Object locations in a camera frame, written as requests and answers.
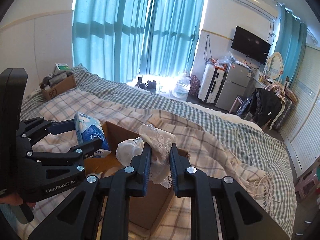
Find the small cardboard box with clutter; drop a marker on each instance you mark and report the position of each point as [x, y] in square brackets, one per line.
[59, 88]

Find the beige plaid blanket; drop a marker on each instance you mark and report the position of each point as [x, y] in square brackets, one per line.
[206, 153]

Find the oval white vanity mirror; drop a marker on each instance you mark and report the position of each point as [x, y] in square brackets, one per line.
[274, 66]

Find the chair with black jacket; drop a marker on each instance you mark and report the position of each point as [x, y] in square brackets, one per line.
[266, 103]

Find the white suitcase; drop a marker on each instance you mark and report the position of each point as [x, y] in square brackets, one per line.
[211, 82]

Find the narrow blue curtain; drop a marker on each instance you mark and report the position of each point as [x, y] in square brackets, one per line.
[291, 43]

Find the blue white tissue pack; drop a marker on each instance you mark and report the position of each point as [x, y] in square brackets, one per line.
[88, 128]

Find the white plastic bag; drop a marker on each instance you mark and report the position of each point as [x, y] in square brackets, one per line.
[182, 87]

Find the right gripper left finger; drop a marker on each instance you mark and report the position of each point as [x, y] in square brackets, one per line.
[97, 208]

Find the large blue window curtain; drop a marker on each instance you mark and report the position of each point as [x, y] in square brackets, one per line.
[120, 39]

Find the person's left hand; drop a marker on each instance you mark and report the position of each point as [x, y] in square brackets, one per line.
[12, 199]

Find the black wall television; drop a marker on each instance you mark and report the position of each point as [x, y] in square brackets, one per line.
[251, 45]

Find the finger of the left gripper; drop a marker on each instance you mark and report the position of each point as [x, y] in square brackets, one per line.
[81, 151]
[35, 129]

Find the white air conditioner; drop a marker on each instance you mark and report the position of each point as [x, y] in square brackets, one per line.
[263, 8]

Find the open brown cardboard box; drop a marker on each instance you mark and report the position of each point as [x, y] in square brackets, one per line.
[146, 212]

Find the white sliding wardrobe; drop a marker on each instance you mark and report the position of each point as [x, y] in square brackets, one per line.
[301, 130]

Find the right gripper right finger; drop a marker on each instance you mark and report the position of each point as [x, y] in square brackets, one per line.
[220, 207]

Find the silver mini fridge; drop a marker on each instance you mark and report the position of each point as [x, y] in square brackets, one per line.
[234, 83]

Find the green checked bed sheet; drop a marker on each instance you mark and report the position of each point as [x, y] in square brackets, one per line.
[250, 143]

